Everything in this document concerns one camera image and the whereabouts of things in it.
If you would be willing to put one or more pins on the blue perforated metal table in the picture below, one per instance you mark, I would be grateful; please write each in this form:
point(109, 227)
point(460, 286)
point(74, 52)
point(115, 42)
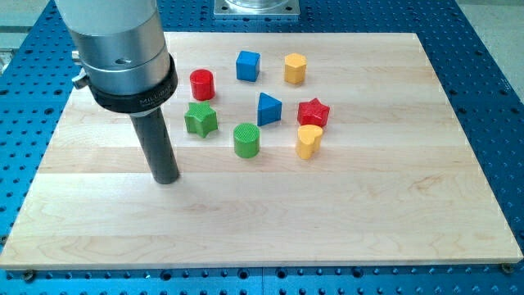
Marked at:
point(36, 85)

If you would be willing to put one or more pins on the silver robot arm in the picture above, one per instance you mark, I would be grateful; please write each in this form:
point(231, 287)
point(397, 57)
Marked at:
point(121, 48)

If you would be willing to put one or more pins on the black tool clamp collar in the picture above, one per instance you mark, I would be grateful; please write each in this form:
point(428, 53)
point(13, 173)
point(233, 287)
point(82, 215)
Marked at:
point(139, 102)

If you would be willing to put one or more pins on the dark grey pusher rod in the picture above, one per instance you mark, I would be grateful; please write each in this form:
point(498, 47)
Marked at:
point(156, 145)

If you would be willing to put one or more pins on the green star block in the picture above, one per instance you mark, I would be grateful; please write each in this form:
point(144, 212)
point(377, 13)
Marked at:
point(200, 119)

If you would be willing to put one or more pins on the blue cube block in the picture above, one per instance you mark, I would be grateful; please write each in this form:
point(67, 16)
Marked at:
point(248, 66)

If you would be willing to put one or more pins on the red star block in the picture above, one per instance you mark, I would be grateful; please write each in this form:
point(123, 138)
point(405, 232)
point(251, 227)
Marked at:
point(313, 112)

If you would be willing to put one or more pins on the green cylinder block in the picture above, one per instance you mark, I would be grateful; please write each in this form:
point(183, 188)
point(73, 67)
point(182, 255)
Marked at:
point(246, 140)

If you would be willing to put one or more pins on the blue triangle block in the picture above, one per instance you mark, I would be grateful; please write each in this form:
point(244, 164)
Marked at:
point(269, 109)

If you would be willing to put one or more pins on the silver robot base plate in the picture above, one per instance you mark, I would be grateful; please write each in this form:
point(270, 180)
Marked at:
point(256, 9)

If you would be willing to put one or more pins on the yellow heart block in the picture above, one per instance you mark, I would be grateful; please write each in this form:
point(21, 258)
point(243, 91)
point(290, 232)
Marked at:
point(309, 139)

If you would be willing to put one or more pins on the red cylinder block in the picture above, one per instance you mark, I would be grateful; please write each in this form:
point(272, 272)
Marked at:
point(202, 84)

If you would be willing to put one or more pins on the wooden board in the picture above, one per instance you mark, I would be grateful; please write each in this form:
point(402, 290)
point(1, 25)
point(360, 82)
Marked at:
point(395, 180)

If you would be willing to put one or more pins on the yellow hexagon block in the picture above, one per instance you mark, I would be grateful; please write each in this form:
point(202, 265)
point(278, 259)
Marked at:
point(295, 66)

